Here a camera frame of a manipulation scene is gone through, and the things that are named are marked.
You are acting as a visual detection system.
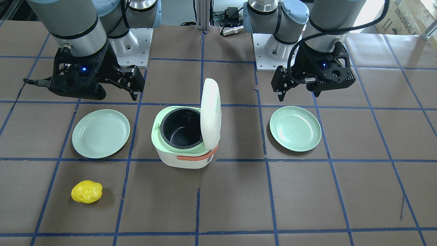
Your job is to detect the green plate near potato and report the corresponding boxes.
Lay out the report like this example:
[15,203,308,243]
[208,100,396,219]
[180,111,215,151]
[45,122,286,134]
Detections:
[72,109,130,159]

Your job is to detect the white rice cooker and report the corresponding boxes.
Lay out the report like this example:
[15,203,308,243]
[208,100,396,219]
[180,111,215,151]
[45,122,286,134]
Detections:
[151,78,222,169]

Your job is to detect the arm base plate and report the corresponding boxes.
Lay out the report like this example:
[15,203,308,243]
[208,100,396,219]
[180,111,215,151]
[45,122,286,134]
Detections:
[109,28,153,68]
[252,33,294,72]

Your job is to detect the cardboard box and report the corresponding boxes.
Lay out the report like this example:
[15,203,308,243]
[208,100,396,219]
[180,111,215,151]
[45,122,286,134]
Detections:
[375,0,436,35]

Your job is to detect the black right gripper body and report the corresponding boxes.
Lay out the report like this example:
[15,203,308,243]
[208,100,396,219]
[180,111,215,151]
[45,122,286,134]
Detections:
[23,40,118,100]

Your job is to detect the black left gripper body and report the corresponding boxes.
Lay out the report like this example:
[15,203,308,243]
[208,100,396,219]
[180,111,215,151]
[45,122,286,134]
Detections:
[295,41,356,97]

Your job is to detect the yellow toy potato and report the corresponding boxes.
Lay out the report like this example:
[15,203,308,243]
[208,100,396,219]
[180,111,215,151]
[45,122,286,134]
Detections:
[71,180,103,204]

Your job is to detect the aluminium frame post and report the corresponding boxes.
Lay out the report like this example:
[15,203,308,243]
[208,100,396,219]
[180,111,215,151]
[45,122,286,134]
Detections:
[195,0,212,32]

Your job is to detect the green plate far side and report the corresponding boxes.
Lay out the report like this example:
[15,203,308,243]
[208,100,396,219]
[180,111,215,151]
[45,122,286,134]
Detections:
[269,106,322,152]

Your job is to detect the black power supply back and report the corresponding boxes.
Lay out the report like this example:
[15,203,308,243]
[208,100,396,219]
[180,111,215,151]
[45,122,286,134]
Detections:
[225,7,239,22]

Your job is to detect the silver metal connector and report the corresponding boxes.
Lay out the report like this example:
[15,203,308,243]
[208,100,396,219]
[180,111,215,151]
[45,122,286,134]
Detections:
[220,26,245,37]

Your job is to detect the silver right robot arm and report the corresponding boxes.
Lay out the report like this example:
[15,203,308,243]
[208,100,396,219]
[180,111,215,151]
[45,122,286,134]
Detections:
[23,0,162,101]

